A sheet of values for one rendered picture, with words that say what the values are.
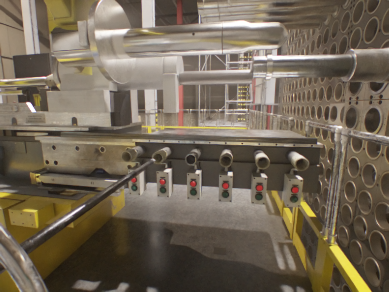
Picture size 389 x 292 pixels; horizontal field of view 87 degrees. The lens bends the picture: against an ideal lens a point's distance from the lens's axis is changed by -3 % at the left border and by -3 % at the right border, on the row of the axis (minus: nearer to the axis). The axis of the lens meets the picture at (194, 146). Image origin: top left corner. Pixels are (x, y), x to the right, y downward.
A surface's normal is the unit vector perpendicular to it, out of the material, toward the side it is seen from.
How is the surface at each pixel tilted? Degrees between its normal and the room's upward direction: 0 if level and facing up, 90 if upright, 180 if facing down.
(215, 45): 131
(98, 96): 90
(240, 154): 90
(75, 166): 90
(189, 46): 124
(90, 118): 90
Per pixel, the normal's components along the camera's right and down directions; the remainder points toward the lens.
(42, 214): 0.98, 0.04
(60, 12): -0.13, 0.81
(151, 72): -0.18, 0.41
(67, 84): -0.17, -0.20
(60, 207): -0.18, 0.18
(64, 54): -0.15, 0.66
